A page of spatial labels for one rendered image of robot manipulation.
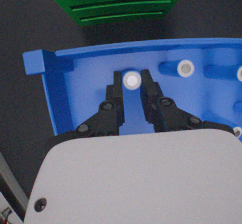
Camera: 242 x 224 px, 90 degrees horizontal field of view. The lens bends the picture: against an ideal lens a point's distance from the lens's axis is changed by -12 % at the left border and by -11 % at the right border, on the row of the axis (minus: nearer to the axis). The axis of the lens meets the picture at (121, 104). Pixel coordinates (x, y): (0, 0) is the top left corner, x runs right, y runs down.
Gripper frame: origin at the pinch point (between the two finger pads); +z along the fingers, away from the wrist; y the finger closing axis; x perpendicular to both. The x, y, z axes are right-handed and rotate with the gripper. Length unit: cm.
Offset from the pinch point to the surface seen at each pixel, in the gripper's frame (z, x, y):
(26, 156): 20, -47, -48
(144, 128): 3.4, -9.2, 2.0
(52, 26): 45, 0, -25
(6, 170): 14, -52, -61
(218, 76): 4.0, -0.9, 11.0
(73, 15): 34.4, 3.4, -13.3
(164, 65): 5.4, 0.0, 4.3
